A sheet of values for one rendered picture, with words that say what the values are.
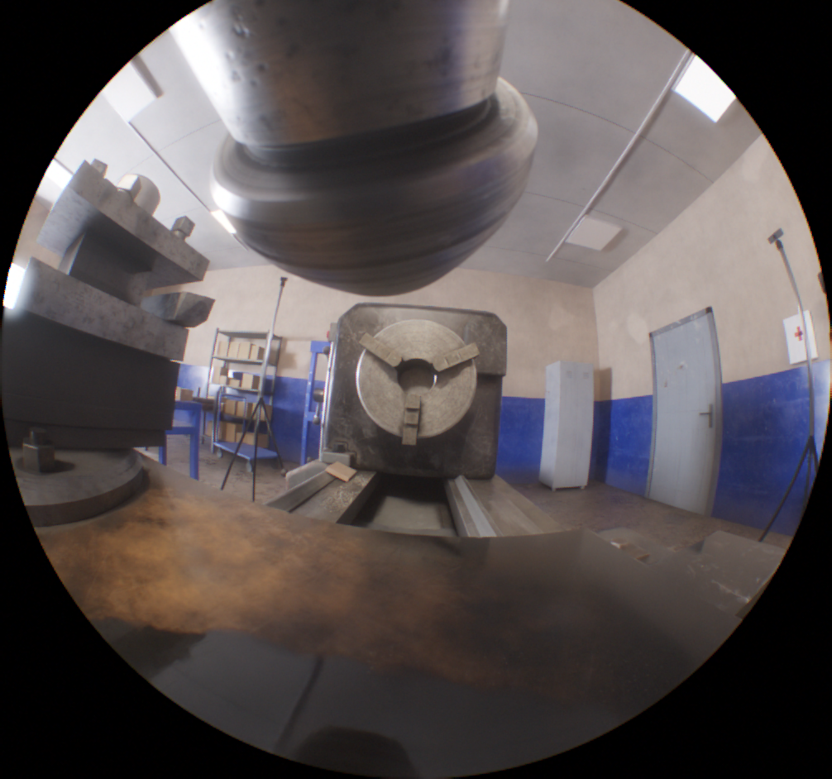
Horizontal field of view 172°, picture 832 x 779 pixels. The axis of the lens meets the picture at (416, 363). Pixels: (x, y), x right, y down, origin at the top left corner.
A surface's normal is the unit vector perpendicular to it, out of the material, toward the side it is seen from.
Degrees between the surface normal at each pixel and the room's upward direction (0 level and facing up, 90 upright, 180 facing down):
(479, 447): 90
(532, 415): 90
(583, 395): 90
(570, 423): 90
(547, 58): 180
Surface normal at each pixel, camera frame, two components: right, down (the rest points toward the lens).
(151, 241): 0.99, 0.07
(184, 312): 0.70, 0.07
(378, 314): -0.03, -0.18
